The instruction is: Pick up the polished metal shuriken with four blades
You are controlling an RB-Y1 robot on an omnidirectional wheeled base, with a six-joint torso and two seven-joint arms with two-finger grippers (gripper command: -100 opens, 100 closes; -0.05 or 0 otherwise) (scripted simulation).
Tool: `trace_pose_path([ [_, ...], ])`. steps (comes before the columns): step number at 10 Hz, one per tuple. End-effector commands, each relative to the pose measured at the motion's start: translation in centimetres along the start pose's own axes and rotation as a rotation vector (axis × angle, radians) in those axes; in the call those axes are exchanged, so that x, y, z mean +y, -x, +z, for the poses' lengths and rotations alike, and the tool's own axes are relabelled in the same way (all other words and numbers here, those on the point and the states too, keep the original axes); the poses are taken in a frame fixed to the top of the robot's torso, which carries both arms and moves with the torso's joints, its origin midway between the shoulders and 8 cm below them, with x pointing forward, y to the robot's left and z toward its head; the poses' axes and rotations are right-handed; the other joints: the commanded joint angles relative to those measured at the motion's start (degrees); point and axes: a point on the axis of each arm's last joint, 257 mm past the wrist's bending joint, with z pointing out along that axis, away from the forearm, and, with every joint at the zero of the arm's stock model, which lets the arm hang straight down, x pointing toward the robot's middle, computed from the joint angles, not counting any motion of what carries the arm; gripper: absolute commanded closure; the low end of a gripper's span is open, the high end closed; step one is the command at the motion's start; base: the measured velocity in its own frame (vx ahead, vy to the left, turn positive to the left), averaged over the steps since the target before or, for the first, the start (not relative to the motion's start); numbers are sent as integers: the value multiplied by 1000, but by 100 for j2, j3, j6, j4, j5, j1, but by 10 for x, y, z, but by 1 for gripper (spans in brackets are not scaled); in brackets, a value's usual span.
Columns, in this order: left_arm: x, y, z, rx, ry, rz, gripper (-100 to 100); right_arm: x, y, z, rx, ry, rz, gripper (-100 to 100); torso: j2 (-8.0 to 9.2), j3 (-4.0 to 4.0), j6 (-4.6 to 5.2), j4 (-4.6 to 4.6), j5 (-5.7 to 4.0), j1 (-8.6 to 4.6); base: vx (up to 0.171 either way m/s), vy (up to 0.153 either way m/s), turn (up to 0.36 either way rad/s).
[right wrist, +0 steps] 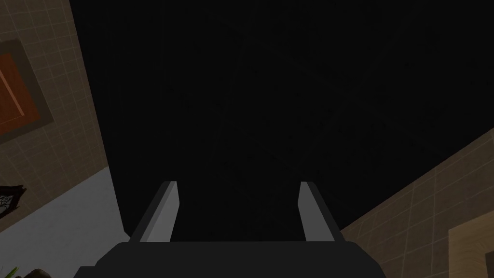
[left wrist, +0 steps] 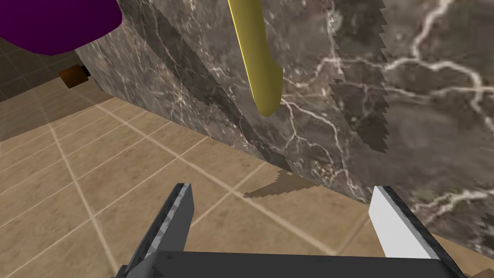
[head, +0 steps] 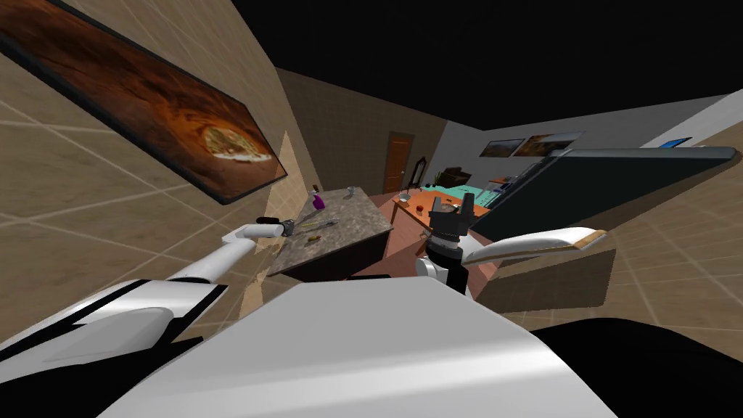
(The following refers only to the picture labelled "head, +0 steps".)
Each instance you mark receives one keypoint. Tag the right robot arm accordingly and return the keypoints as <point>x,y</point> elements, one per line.
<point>638,371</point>

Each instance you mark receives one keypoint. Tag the marble-top kitchen island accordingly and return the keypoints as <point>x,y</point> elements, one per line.
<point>348,232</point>

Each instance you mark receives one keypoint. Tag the grey cup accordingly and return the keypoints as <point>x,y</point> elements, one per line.
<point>351,191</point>

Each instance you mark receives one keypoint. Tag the dark arched chair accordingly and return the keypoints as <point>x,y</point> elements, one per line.
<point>419,173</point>

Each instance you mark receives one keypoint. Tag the dark sofa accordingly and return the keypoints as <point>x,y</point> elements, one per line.
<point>454,176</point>

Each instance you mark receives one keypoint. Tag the brown wooden door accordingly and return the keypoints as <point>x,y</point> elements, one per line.
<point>397,164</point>

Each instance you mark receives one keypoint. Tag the small brown wall picture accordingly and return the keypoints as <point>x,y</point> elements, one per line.
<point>501,148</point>

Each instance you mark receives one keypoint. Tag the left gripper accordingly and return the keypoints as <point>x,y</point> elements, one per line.
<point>288,227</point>

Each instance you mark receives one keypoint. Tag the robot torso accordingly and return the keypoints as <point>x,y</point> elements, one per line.
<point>360,354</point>

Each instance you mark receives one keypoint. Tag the grey cutlery piece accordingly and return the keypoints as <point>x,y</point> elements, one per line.
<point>320,224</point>

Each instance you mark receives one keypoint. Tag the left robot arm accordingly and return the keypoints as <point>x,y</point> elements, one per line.
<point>122,313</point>

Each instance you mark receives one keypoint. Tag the teal bed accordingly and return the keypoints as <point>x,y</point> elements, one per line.
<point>464,191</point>

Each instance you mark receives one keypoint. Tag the blue flat slab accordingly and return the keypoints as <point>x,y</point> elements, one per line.
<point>674,142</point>

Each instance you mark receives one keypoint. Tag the dark teal door leaf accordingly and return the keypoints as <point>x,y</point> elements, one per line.
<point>586,186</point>

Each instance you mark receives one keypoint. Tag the orange wooden table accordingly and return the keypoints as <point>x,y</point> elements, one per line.
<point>415,215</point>

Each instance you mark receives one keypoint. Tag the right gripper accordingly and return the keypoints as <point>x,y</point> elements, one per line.
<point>450,222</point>

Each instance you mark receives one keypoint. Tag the large orange-brown wall picture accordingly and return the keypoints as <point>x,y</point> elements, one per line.
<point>145,98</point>

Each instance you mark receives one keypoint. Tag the purple bottle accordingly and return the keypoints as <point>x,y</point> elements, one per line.
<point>318,201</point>

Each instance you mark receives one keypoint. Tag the wide brown wall picture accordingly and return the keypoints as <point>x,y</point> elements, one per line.
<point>548,144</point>

